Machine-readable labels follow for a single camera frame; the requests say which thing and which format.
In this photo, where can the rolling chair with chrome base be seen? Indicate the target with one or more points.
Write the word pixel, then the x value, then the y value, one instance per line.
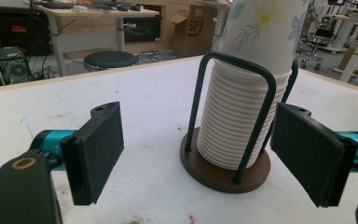
pixel 317 43

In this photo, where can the black keyboard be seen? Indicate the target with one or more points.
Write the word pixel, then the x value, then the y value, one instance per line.
pixel 57 5

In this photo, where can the black computer tower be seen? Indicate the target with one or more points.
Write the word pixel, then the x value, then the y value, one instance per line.
pixel 12 67

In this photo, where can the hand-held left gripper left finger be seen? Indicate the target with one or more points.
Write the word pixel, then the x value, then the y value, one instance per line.
pixel 93 155

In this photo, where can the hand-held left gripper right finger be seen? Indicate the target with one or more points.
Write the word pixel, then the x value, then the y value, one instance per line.
pixel 307 149

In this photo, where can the round black stool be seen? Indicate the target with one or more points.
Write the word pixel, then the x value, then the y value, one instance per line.
pixel 110 59

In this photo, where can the stack of floral paper cups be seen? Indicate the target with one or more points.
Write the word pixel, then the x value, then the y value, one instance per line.
pixel 236 118

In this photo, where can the large black case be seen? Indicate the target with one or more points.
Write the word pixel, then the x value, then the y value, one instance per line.
pixel 12 31

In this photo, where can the wooden desk with grey legs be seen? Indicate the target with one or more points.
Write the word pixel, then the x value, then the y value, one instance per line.
pixel 105 13

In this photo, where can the brown cardboard box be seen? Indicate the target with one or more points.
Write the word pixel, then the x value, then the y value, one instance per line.
pixel 192 34

